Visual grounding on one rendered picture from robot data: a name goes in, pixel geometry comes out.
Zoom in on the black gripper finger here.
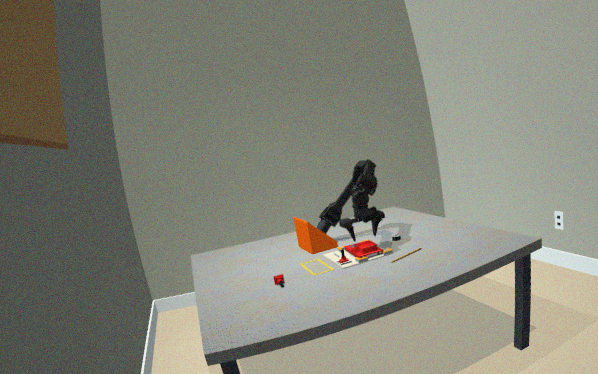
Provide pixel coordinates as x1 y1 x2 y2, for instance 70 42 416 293
344 226 356 242
371 219 383 236

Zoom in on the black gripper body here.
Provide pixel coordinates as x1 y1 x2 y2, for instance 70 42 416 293
339 204 385 228

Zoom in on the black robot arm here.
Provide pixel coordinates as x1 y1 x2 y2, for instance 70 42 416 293
316 159 377 234

